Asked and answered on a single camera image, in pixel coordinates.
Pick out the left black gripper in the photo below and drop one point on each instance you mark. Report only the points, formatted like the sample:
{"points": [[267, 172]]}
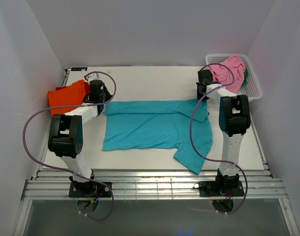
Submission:
{"points": [[108, 95]]}

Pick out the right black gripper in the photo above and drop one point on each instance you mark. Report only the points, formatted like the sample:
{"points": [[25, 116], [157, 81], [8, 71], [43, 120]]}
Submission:
{"points": [[198, 95]]}

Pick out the turquoise t shirt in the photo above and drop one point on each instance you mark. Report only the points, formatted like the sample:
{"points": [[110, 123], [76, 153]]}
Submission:
{"points": [[180, 124]]}

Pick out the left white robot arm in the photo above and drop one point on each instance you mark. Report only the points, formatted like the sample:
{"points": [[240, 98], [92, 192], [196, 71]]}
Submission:
{"points": [[66, 136]]}

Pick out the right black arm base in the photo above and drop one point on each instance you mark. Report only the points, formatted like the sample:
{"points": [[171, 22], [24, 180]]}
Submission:
{"points": [[211, 189]]}

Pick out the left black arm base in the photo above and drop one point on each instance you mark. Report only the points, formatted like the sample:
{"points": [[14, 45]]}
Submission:
{"points": [[87, 189]]}

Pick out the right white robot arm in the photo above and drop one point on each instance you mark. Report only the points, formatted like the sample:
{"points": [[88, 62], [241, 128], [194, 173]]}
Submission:
{"points": [[234, 120]]}

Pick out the folded red t shirt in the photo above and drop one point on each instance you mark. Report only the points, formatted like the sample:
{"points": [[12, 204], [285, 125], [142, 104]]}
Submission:
{"points": [[84, 86]]}

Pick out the pink t shirt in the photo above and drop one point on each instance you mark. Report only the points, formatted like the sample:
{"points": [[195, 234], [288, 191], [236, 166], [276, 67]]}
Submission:
{"points": [[231, 72]]}

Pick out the folded orange t shirt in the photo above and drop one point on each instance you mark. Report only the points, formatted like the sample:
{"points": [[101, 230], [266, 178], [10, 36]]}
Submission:
{"points": [[65, 97]]}

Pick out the blue table label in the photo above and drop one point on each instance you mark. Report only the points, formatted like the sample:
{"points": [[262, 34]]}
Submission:
{"points": [[79, 69]]}

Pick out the green t shirt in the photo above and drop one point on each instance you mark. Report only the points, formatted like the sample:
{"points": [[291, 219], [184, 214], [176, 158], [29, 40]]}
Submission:
{"points": [[246, 73]]}

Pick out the white plastic basket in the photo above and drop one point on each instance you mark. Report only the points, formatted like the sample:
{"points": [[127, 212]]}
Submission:
{"points": [[252, 87]]}

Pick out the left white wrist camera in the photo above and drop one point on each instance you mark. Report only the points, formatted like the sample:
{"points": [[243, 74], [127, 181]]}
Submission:
{"points": [[91, 77]]}

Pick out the aluminium front rail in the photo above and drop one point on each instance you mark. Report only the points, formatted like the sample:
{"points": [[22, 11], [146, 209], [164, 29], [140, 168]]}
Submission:
{"points": [[150, 185]]}

